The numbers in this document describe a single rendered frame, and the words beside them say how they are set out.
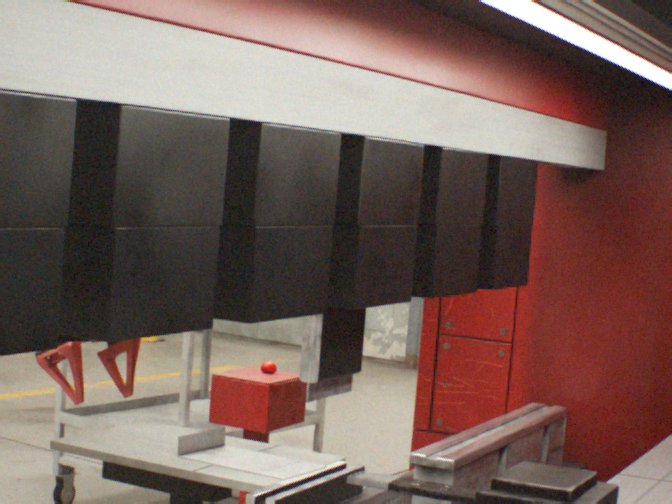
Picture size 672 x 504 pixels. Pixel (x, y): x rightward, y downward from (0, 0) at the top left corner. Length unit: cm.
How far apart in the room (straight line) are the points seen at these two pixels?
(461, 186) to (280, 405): 177
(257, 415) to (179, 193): 222
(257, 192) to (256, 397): 211
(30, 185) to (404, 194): 60
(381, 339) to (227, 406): 626
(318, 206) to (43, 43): 42
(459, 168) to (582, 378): 71
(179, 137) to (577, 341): 125
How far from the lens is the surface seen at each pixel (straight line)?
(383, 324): 944
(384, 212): 133
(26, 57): 85
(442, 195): 147
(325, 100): 120
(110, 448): 142
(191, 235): 102
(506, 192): 167
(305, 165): 117
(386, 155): 133
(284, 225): 115
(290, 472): 136
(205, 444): 144
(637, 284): 212
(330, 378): 133
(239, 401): 321
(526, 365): 218
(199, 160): 102
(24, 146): 85
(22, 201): 85
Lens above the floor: 131
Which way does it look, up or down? 3 degrees down
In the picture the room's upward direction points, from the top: 5 degrees clockwise
